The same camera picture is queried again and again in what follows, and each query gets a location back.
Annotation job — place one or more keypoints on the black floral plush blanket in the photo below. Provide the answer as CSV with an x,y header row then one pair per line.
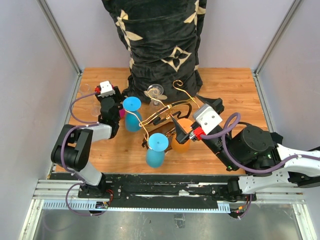
x,y
163,38

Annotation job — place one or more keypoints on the aluminium frame post left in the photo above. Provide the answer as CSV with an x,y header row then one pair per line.
x,y
59,35

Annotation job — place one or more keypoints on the black cloth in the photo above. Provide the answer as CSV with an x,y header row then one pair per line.
x,y
276,138

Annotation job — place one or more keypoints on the aluminium frame post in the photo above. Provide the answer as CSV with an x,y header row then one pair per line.
x,y
278,35
59,35

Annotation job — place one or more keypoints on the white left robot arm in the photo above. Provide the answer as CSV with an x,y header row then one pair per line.
x,y
72,148

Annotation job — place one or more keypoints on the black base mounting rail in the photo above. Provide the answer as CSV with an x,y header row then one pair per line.
x,y
166,191

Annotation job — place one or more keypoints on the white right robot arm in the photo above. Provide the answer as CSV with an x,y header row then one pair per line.
x,y
260,153

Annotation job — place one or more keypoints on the clear wine glass back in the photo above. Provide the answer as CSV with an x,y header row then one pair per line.
x,y
155,91

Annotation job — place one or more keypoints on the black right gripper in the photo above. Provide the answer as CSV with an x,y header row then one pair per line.
x,y
216,103

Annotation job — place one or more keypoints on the magenta wine glass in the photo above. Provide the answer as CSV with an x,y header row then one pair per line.
x,y
121,112

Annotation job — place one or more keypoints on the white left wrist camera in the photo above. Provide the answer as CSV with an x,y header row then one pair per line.
x,y
106,88

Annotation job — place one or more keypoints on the blue wine glass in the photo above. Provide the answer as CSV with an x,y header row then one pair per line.
x,y
132,118
155,155

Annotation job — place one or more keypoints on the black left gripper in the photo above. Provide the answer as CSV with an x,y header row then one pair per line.
x,y
117,95

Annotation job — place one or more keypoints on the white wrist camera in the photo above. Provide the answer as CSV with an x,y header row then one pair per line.
x,y
206,119
106,88

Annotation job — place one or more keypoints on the gold wire wine glass rack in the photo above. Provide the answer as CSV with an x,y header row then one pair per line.
x,y
161,121

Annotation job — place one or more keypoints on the blue wine glass front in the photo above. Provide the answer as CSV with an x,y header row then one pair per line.
x,y
155,155

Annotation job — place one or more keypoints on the blue wine glass left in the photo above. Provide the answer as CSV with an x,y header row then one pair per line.
x,y
132,118

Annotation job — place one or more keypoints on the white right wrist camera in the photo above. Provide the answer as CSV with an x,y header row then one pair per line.
x,y
206,119

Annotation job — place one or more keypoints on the aluminium frame post right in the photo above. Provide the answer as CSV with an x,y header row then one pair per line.
x,y
278,35

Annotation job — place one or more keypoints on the clear wine glass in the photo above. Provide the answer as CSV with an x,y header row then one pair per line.
x,y
155,91
93,105

